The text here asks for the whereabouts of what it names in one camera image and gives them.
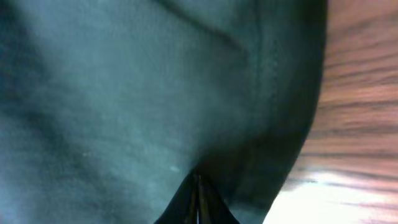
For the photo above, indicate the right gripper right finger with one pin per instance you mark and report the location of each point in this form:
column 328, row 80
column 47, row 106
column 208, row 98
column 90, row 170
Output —
column 211, row 207

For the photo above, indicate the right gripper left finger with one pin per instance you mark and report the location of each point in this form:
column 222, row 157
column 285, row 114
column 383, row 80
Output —
column 183, row 207

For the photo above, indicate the plain black t-shirt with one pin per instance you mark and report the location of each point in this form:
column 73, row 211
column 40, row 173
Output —
column 107, row 105

